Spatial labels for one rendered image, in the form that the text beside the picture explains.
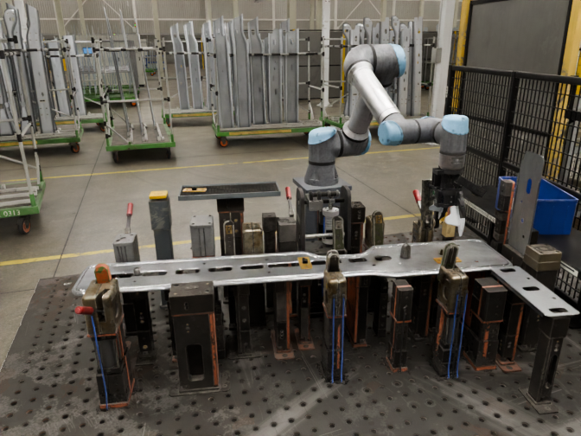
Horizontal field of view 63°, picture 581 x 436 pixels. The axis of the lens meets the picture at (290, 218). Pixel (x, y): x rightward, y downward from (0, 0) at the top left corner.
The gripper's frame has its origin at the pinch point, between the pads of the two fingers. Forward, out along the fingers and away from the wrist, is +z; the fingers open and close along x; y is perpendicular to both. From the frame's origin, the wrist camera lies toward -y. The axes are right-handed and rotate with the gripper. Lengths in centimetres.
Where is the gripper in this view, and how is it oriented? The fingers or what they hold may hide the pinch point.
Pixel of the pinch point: (451, 227)
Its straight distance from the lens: 160.5
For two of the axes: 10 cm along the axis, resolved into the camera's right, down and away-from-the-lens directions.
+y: -9.9, 0.7, -1.2
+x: 1.3, 3.4, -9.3
